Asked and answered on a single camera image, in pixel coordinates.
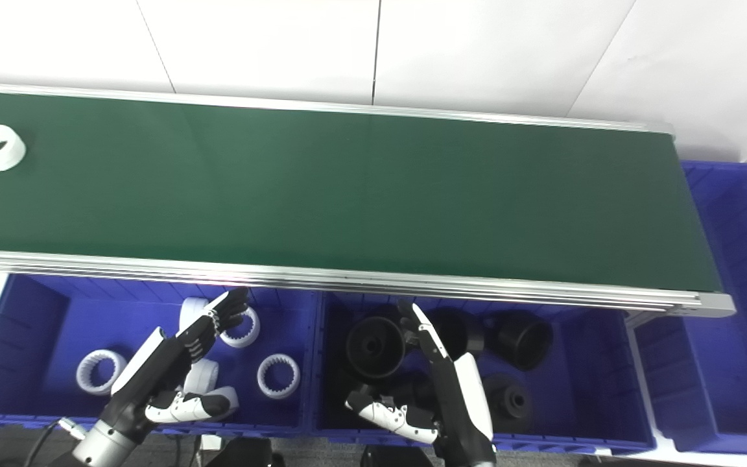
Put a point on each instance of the blue bin with white rings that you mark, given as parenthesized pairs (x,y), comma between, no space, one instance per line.
(30,344)

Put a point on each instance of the black pulley part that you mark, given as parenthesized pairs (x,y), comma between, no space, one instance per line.
(522,340)
(461,331)
(509,401)
(373,347)
(415,389)

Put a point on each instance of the blue bin with black parts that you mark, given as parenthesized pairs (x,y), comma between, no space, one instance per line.
(594,383)

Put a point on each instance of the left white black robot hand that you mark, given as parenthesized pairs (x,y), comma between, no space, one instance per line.
(153,370)

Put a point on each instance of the green conveyor belt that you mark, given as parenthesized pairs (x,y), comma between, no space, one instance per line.
(347,194)
(347,279)

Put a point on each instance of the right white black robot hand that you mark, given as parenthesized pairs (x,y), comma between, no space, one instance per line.
(461,402)

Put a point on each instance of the black robot body part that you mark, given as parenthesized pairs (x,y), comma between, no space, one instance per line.
(244,454)
(393,457)

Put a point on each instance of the large empty blue bin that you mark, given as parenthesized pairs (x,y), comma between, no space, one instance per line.
(736,259)

